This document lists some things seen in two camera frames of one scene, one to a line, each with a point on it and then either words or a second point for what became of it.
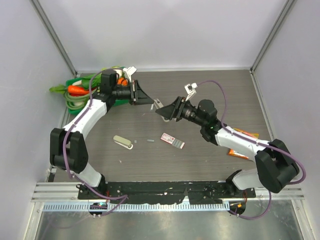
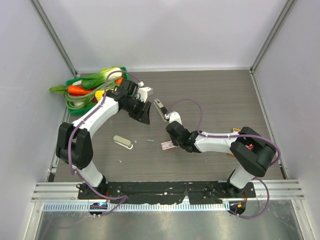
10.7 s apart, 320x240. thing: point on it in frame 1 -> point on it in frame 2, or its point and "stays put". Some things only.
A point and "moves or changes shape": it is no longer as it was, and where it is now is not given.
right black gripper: x=175 y=109 -> x=174 y=142
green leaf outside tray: x=59 y=88 stays put
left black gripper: x=137 y=96 -> x=142 y=116
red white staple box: x=172 y=141 moves or changes shape
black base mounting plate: x=165 y=192 stays put
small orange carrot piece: x=124 y=82 stays put
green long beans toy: x=75 y=102 stays put
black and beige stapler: x=158 y=105 stays put
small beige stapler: x=123 y=141 stays put
